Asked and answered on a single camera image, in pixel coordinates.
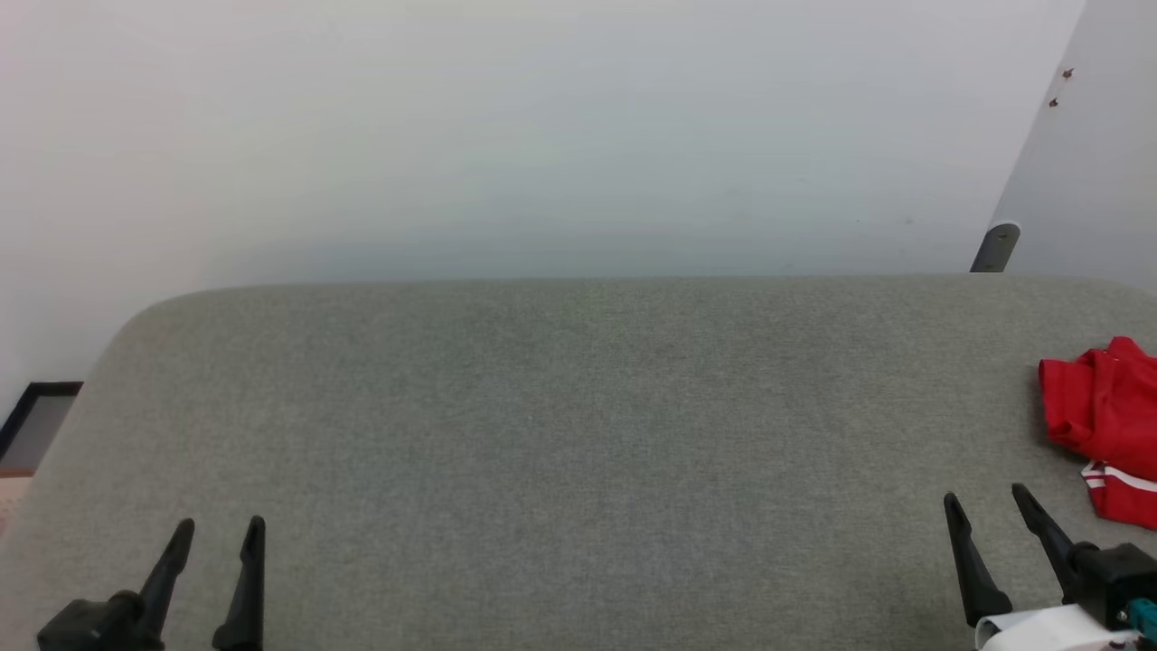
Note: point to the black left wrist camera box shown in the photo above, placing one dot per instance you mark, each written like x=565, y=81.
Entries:
x=86, y=624

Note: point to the black framed grey panel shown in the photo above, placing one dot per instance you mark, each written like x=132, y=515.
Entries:
x=36, y=425

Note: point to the white wall panel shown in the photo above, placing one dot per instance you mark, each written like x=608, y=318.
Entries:
x=1098, y=181

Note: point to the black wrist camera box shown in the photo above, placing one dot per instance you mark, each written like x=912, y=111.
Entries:
x=86, y=624
x=1116, y=574

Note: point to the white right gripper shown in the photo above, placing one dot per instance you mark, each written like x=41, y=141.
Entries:
x=1053, y=630

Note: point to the dark grey metal bracket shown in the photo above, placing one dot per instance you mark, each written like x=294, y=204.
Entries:
x=996, y=249

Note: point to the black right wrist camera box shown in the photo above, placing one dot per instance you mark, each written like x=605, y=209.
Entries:
x=1116, y=574

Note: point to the red and white basketball jersey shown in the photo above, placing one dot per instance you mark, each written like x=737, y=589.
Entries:
x=1107, y=407

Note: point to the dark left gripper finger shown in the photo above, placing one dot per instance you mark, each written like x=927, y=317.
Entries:
x=172, y=565
x=246, y=597

